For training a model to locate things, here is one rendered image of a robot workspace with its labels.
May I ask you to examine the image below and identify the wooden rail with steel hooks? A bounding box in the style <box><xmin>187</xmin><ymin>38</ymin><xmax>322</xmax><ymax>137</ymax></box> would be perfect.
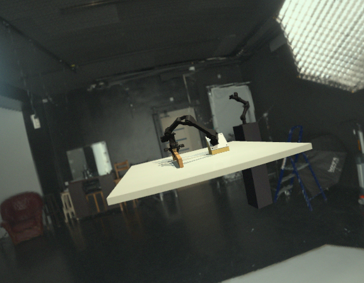
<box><xmin>173</xmin><ymin>150</ymin><xmax>184</xmax><ymax>168</ymax></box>

